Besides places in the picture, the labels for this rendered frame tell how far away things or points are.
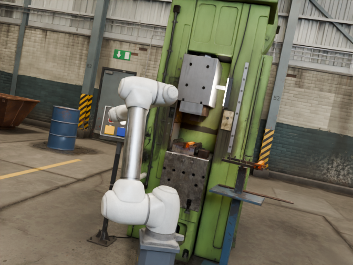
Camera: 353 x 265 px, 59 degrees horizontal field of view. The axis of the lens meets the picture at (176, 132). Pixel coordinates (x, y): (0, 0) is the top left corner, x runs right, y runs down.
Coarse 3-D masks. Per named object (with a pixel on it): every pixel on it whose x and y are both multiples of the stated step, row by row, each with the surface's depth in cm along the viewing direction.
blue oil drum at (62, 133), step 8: (56, 112) 661; (64, 112) 659; (72, 112) 666; (56, 120) 661; (64, 120) 661; (72, 120) 670; (56, 128) 661; (64, 128) 662; (72, 128) 674; (48, 136) 678; (56, 136) 662; (64, 136) 665; (72, 136) 678; (48, 144) 671; (56, 144) 663; (64, 144) 667; (72, 144) 684
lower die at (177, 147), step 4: (172, 144) 276; (176, 144) 278; (180, 144) 275; (192, 144) 285; (172, 148) 276; (176, 148) 275; (180, 148) 274; (184, 148) 273; (188, 148) 272; (192, 148) 272; (180, 152) 274; (184, 152) 273; (188, 152) 273; (192, 152) 272
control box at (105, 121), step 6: (108, 108) 271; (108, 114) 269; (102, 120) 266; (108, 120) 266; (102, 126) 263; (114, 126) 266; (120, 126) 267; (102, 132) 261; (114, 132) 264; (102, 138) 266; (108, 138) 266; (114, 138) 265; (120, 138) 264
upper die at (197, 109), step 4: (180, 104) 273; (184, 104) 272; (188, 104) 272; (192, 104) 271; (196, 104) 270; (200, 104) 269; (180, 108) 273; (184, 108) 272; (188, 108) 272; (192, 108) 271; (196, 108) 270; (200, 108) 269; (204, 108) 280; (208, 108) 301; (184, 112) 273; (188, 112) 272; (192, 112) 271; (196, 112) 270; (200, 112) 269; (204, 112) 284; (208, 112) 306
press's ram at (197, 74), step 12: (192, 60) 270; (204, 60) 267; (216, 60) 265; (192, 72) 270; (204, 72) 268; (216, 72) 272; (180, 84) 273; (192, 84) 270; (204, 84) 268; (216, 84) 287; (180, 96) 273; (192, 96) 271; (204, 96) 268; (216, 96) 304
